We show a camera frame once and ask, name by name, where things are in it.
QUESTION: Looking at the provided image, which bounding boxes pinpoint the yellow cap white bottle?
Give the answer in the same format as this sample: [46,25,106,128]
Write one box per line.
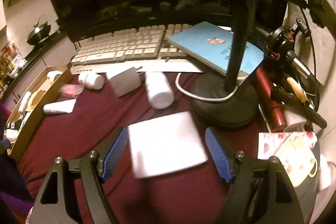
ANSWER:
[47,71,63,85]

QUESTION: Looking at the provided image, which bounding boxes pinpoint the black wok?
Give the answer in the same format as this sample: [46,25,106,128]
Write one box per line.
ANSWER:
[26,16,51,46]

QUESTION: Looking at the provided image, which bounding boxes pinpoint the white tissue pack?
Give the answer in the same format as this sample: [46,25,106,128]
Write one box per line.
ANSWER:
[127,111,208,179]

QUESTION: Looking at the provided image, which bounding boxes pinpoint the floral white pouch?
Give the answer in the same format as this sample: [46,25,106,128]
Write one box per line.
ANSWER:
[257,131,318,188]

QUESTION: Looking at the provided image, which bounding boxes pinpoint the dark red tube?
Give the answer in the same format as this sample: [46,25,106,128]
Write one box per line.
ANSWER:
[253,63,287,132]

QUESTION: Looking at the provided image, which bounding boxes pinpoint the black lamp stand base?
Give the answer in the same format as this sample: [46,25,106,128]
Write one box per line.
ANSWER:
[191,0,258,128]

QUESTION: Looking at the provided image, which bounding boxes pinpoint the blue notebook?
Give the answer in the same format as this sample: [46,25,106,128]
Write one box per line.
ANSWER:
[168,22,264,85]

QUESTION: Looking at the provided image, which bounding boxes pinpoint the white power adapter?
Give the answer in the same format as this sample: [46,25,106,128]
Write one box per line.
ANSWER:
[106,67,142,98]

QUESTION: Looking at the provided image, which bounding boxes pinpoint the white spray bottle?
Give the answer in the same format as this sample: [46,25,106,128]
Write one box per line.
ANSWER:
[43,99,76,115]

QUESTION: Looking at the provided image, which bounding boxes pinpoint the clear case red item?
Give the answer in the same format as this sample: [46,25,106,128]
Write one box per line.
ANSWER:
[59,84,84,98]

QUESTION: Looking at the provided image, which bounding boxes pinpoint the white keyboard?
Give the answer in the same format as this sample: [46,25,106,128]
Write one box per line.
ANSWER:
[70,24,201,75]

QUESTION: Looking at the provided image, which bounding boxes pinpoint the white pill bottle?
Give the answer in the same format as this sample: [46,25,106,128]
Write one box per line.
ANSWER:
[145,72,174,110]

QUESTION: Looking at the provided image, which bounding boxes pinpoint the cardboard tray box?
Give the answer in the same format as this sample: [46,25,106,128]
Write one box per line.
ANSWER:
[5,66,72,162]

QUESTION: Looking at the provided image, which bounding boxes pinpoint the small white jar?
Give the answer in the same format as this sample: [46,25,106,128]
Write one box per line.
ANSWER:
[78,71,104,90]

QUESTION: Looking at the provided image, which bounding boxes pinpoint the white cable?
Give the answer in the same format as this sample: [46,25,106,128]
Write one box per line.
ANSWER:
[175,72,240,102]

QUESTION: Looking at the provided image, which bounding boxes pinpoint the gold foil packet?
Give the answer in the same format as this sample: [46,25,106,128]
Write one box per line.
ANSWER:
[26,90,46,112]

